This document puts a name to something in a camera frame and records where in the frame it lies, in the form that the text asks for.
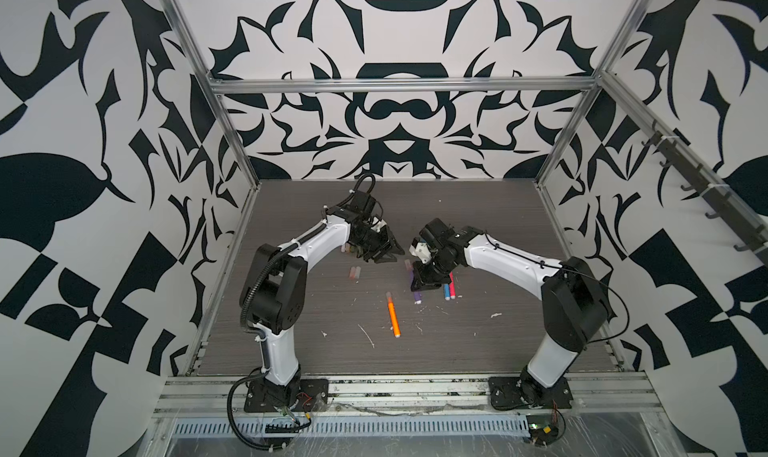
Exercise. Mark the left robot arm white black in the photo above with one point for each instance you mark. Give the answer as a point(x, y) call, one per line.
point(273, 297)

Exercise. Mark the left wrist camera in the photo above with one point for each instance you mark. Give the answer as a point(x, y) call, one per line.
point(378, 224)

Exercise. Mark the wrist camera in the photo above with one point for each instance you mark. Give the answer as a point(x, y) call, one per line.
point(421, 251)
point(378, 224)

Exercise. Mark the aluminium front rail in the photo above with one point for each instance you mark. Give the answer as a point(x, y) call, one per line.
point(588, 392)

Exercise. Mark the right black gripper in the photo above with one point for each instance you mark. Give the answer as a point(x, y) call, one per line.
point(421, 280)

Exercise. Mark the pink red marker pen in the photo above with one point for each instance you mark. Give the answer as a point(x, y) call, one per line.
point(451, 287)

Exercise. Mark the grey hook rack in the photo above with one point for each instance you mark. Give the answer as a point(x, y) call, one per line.
point(701, 181)

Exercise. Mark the circuit board with green light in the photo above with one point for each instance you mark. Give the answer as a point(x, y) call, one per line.
point(545, 431)

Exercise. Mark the white slotted cable duct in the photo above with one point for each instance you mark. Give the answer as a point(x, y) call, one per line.
point(361, 426)

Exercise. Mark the aluminium frame crossbar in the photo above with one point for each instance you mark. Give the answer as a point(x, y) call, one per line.
point(226, 87)

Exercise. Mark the orange marker pen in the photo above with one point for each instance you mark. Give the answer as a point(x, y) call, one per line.
point(393, 315)

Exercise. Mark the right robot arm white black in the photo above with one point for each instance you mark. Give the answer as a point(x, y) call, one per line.
point(575, 304)

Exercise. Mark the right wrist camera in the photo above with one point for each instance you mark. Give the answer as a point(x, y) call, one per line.
point(421, 251)

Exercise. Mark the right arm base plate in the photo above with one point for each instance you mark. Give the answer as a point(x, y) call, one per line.
point(513, 393)

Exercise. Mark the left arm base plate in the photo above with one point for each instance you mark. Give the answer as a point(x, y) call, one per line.
point(285, 395)

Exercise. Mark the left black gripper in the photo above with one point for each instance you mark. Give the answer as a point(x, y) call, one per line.
point(388, 247)

